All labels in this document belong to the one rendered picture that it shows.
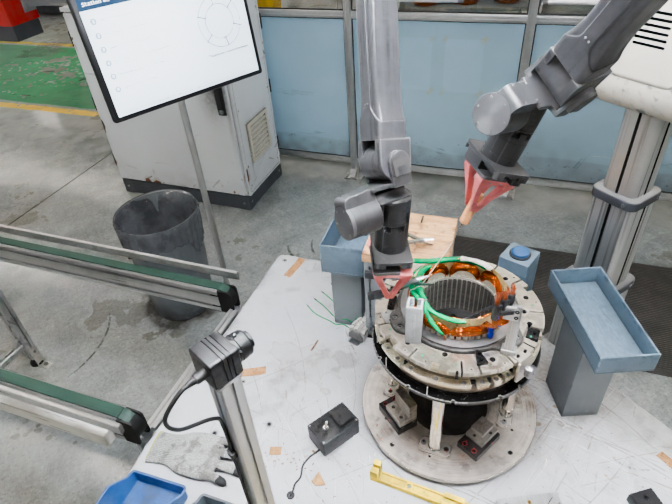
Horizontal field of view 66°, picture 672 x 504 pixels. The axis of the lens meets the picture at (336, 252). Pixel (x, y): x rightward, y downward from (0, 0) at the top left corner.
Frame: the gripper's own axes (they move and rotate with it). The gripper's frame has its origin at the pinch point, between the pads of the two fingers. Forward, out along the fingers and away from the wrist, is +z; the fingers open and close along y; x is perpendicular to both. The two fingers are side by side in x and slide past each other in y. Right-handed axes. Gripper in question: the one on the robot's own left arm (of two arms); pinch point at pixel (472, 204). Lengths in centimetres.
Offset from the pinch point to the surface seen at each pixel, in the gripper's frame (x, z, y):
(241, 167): 8, 125, -213
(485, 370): 5.2, 21.8, 17.4
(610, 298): 41.3, 16.3, 3.9
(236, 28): -26, 13, -107
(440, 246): 14.8, 25.0, -20.4
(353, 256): -2.8, 34.0, -25.5
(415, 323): -5.1, 20.8, 7.8
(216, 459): -32, 68, 4
